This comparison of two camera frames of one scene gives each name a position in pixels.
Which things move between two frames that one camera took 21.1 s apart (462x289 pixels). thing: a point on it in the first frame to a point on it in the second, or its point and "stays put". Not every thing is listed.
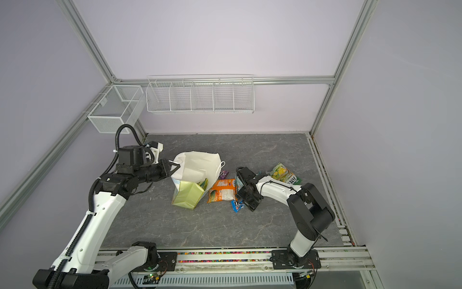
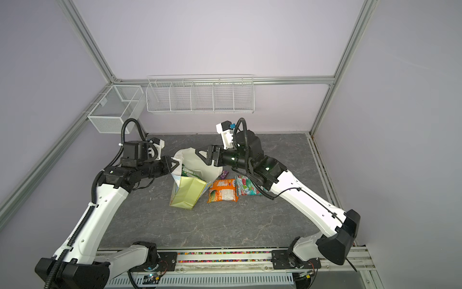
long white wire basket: (200, 94) stays put
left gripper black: (163, 164) stays put
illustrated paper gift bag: (195, 167) stays put
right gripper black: (251, 204) to (212, 154)
